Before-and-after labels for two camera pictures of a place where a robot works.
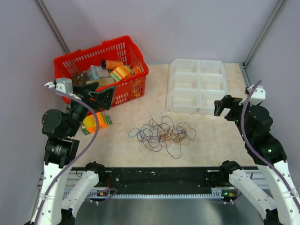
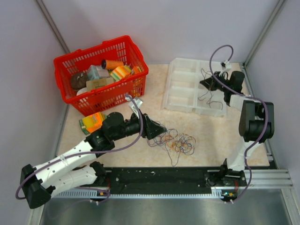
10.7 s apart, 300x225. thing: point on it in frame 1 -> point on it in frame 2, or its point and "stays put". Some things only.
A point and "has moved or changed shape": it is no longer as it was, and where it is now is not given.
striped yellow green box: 120,72 stays put
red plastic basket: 124,49 stays put
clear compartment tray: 194,85 stays put
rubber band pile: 153,135 has moved or changed shape
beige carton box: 101,82 stays put
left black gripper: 103,97 -> 151,129
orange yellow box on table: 88,125 stays put
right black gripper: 228,101 -> 210,83
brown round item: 79,78 stays put
